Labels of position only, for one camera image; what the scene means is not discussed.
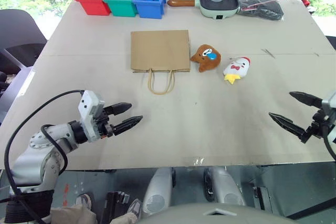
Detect grey robot torso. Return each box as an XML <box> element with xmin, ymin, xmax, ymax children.
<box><xmin>140</xmin><ymin>202</ymin><xmax>299</xmax><ymax>224</ymax></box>

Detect silver robot leg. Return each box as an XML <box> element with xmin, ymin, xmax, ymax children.
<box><xmin>142</xmin><ymin>167</ymin><xmax>176</xmax><ymax>215</ymax></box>
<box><xmin>203</xmin><ymin>166</ymin><xmax>247</xmax><ymax>207</ymax></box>

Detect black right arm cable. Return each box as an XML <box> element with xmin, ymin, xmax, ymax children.
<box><xmin>322</xmin><ymin>123</ymin><xmax>336</xmax><ymax>162</ymax></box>

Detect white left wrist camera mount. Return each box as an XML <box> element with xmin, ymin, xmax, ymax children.
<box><xmin>78</xmin><ymin>90</ymin><xmax>106</xmax><ymax>143</ymax></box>

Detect black device under table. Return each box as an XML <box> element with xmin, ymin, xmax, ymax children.
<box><xmin>106</xmin><ymin>191</ymin><xmax>131</xmax><ymax>210</ymax></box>

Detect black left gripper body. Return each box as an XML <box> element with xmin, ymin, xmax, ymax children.
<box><xmin>95</xmin><ymin>105</ymin><xmax>117</xmax><ymax>140</ymax></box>

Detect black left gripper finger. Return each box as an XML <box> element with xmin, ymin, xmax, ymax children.
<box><xmin>112</xmin><ymin>115</ymin><xmax>144</xmax><ymax>136</ymax></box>
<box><xmin>104</xmin><ymin>102</ymin><xmax>133</xmax><ymax>116</ymax></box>

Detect blue plastic bin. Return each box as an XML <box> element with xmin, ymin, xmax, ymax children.
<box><xmin>131</xmin><ymin>0</ymin><xmax>169</xmax><ymax>19</ymax></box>

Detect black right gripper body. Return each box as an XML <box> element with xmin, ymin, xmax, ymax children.
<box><xmin>305</xmin><ymin>109</ymin><xmax>331</xmax><ymax>140</ymax></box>

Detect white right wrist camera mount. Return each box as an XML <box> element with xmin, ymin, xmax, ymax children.
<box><xmin>321</xmin><ymin>90</ymin><xmax>336</xmax><ymax>145</ymax></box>

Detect green plastic bin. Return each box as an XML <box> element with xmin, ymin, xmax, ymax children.
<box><xmin>102</xmin><ymin>0</ymin><xmax>139</xmax><ymax>17</ymax></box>

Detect white chicken plush toy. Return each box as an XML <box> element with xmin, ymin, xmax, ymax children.
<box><xmin>223</xmin><ymin>56</ymin><xmax>252</xmax><ymax>86</ymax></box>

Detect brown plush toy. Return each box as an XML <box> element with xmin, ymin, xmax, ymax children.
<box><xmin>190</xmin><ymin>44</ymin><xmax>222</xmax><ymax>73</ymax></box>

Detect black office chair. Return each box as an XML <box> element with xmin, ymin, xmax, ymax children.
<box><xmin>0</xmin><ymin>8</ymin><xmax>48</xmax><ymax>78</ymax></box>

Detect black plastic wrapped bundle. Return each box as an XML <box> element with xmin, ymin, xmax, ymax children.
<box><xmin>236</xmin><ymin>0</ymin><xmax>285</xmax><ymax>22</ymax></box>

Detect pale green electric frying pan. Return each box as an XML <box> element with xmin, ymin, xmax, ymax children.
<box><xmin>167</xmin><ymin>0</ymin><xmax>240</xmax><ymax>20</ymax></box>

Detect brown paper bag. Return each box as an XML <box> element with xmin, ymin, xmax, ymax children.
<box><xmin>130</xmin><ymin>29</ymin><xmax>191</xmax><ymax>95</ymax></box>

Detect person's khaki trouser legs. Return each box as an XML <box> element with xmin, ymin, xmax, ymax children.
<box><xmin>49</xmin><ymin>204</ymin><xmax>139</xmax><ymax>224</ymax></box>

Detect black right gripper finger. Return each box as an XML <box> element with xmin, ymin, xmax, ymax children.
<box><xmin>289</xmin><ymin>91</ymin><xmax>323</xmax><ymax>109</ymax></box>
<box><xmin>268</xmin><ymin>112</ymin><xmax>311</xmax><ymax>144</ymax></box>

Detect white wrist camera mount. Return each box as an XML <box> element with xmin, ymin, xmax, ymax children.
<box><xmin>78</xmin><ymin>90</ymin><xmax>106</xmax><ymax>143</ymax></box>
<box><xmin>321</xmin><ymin>90</ymin><xmax>336</xmax><ymax>145</ymax></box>

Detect grey person's shoe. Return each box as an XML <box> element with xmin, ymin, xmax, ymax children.
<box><xmin>75</xmin><ymin>194</ymin><xmax>92</xmax><ymax>210</ymax></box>
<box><xmin>127</xmin><ymin>199</ymin><xmax>143</xmax><ymax>220</ymax></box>

